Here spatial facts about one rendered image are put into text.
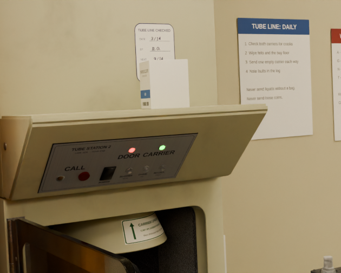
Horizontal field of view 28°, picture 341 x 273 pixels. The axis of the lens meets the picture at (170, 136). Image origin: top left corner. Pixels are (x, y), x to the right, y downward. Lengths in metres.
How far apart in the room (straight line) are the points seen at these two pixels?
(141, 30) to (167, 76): 0.10
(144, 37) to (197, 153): 0.17
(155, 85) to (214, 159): 0.14
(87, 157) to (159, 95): 0.12
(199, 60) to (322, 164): 0.79
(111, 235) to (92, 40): 0.26
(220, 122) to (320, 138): 0.85
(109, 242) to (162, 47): 0.27
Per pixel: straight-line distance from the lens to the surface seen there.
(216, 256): 1.00
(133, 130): 0.79
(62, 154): 0.78
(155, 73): 0.84
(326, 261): 0.77
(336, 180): 1.73
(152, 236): 0.96
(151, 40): 0.93
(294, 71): 1.63
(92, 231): 0.94
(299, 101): 1.64
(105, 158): 0.81
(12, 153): 0.80
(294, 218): 1.65
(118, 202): 0.91
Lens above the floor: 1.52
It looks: 3 degrees down
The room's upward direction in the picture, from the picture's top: 3 degrees counter-clockwise
